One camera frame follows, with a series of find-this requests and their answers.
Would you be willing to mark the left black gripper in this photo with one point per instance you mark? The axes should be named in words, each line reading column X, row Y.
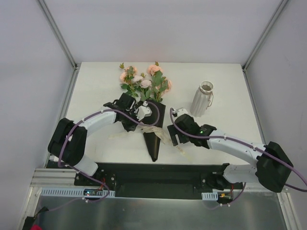
column 130, row 120

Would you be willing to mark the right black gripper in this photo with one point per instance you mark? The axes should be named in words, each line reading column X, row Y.
column 176, row 134

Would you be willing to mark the cream ribbon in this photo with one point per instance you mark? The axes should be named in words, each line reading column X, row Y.
column 130, row 147

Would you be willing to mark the black wrapping paper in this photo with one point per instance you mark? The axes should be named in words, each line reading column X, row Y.
column 155, row 120

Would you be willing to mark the pink artificial flower bouquet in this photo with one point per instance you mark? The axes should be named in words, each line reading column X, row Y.
column 142, row 86

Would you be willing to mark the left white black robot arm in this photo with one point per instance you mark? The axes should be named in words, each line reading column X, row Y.
column 69, row 138

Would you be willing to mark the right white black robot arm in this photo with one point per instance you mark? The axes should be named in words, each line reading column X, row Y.
column 266, row 164

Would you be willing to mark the white ribbed ceramic vase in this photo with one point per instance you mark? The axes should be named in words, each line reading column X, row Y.
column 203, row 99

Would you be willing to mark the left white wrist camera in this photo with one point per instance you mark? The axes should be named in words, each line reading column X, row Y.
column 143, row 110

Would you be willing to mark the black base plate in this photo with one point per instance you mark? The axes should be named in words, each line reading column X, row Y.
column 159, row 180

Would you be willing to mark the right white cable duct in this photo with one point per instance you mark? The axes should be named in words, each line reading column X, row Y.
column 212, row 196

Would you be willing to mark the white cable duct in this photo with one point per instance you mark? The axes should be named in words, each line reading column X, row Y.
column 76, row 192
column 212, row 196

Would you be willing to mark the left aluminium corner post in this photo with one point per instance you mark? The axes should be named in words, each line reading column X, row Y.
column 57, row 33

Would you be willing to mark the aluminium corner post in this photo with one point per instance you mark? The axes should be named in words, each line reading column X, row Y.
column 57, row 33
column 265, row 33

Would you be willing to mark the aluminium frame rail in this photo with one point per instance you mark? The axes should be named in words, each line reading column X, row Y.
column 45, row 177

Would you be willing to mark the left white cable duct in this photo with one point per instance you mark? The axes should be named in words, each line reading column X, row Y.
column 76, row 192

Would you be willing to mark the right aluminium corner post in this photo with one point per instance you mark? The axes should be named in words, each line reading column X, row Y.
column 265, row 33

